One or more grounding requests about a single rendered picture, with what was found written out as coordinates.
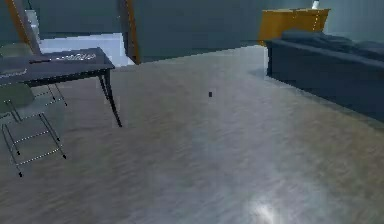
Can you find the white vase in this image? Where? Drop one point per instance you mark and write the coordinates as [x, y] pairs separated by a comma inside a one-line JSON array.
[[315, 4]]

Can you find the yellow cabinet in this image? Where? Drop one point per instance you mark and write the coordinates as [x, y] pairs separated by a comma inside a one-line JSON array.
[[286, 21]]

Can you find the dark grey table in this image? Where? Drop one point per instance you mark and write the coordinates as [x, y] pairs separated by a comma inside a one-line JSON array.
[[66, 68]]

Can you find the dark blue sofa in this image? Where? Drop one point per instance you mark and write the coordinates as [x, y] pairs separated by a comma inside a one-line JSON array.
[[326, 66]]

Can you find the green chair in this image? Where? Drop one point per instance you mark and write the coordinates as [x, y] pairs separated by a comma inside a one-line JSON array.
[[16, 96]]

